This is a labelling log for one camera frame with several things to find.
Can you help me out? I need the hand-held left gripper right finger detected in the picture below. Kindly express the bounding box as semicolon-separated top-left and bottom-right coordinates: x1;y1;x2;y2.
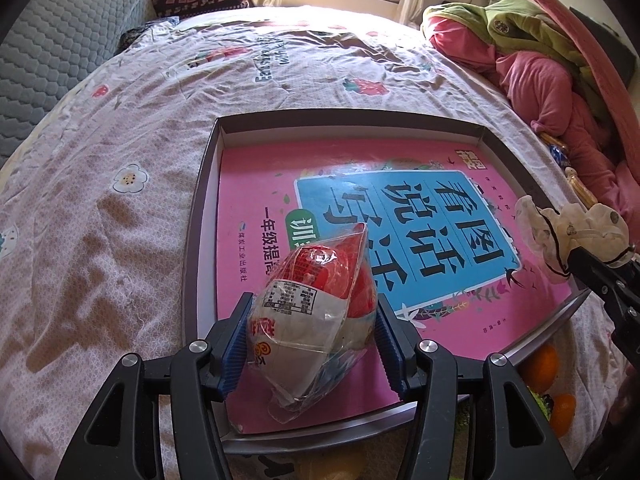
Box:
375;292;576;480

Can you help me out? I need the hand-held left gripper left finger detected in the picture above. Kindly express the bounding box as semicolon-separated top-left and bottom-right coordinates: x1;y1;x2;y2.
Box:
55;290;256;480

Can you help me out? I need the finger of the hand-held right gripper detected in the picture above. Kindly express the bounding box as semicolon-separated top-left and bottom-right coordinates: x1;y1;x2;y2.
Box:
565;246;640;313

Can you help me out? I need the red and white snack packet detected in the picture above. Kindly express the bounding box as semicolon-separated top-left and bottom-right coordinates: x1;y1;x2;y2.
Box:
240;222;377;417

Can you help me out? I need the shallow cardboard box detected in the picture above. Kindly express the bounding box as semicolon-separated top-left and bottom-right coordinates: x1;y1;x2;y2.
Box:
181;116;593;456

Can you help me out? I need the green scrunchie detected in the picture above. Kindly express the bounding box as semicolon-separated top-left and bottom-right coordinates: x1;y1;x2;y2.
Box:
527;387;556;417

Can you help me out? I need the long yellow snack packet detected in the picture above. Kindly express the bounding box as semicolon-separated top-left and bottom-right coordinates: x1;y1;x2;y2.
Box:
562;165;598;206

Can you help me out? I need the orange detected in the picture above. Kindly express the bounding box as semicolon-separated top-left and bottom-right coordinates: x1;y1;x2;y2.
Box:
547;392;578;438
517;342;559;393

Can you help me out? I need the pink book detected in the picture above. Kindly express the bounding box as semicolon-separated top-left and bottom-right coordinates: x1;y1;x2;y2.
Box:
216;137;583;436

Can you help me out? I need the pink quilt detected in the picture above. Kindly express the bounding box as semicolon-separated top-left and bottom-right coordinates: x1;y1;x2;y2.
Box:
422;15;640;221

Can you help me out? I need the green blanket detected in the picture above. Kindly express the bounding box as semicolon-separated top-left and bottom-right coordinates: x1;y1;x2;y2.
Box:
425;0;616;126

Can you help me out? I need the floral printed bedsheet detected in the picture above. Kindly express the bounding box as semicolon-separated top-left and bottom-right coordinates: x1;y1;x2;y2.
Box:
0;5;640;480

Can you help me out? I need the grey quilted headboard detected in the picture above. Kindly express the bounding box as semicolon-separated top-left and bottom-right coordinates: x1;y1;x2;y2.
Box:
0;0;151;166

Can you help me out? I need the dark checkered folded blanket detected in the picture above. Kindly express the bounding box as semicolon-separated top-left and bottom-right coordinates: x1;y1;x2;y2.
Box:
152;0;251;18

